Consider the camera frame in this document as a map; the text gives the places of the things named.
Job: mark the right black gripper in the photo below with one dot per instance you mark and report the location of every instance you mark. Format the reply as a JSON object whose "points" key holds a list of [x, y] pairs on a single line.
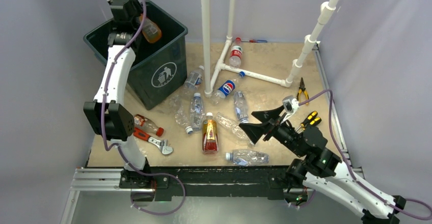
{"points": [[255, 130]]}

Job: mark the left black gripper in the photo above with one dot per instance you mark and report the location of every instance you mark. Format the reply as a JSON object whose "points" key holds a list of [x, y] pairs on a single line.
{"points": [[139, 10]]}

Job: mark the long crushed clear bottle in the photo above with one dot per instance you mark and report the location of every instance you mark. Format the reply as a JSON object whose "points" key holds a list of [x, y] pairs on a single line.
{"points": [[232, 126]]}

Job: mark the small orange bottle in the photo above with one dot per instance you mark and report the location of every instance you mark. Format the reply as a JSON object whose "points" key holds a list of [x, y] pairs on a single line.
{"points": [[150, 30]]}

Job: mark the clear bottle front edge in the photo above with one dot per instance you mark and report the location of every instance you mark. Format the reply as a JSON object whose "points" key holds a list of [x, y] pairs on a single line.
{"points": [[246, 157]]}

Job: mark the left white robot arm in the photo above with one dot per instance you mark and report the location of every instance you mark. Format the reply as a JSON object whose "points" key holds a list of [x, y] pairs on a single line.
{"points": [[106, 113]]}

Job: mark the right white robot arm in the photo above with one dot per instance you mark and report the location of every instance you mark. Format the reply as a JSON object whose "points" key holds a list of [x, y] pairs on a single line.
{"points": [[321, 169]]}

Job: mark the dark green trash bin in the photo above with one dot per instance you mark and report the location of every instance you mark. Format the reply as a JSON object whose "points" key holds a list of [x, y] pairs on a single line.
{"points": [[160, 68]]}

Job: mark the clear bottle near bin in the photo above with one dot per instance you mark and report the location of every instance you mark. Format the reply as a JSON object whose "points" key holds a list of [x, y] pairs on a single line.
{"points": [[193, 81]]}

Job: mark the blue label water bottle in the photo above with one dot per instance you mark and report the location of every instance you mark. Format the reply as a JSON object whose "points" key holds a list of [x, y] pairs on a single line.
{"points": [[240, 107]]}

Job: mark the small pepsi bottle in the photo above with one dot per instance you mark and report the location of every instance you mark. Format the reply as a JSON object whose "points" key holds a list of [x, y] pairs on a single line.
{"points": [[227, 88]]}

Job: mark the yellow red tea bottle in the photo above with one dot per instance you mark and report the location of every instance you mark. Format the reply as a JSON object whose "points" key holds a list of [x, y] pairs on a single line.
{"points": [[210, 138]]}

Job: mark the clear bottle white cap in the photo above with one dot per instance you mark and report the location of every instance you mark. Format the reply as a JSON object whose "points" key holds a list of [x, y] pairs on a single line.
{"points": [[197, 112]]}

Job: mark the red label water bottle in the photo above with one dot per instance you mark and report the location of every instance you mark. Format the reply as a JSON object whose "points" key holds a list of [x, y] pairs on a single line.
{"points": [[236, 54]]}

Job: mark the red cap tea bottle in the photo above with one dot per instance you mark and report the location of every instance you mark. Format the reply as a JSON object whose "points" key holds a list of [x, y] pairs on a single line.
{"points": [[147, 125]]}

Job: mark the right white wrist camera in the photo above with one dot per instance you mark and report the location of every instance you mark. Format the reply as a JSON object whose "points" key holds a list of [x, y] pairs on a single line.
{"points": [[291, 105]]}

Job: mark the yellow handle pliers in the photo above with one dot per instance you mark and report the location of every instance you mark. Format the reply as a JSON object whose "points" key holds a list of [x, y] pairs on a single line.
{"points": [[302, 92]]}

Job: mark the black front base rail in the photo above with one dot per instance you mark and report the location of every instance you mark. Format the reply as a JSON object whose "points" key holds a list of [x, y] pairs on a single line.
{"points": [[209, 181]]}

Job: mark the white PVC pipe frame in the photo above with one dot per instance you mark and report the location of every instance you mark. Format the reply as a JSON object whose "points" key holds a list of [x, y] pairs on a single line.
{"points": [[326, 11]]}

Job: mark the red handle adjustable wrench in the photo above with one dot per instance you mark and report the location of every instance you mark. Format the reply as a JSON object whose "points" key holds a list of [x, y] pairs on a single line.
{"points": [[161, 144]]}

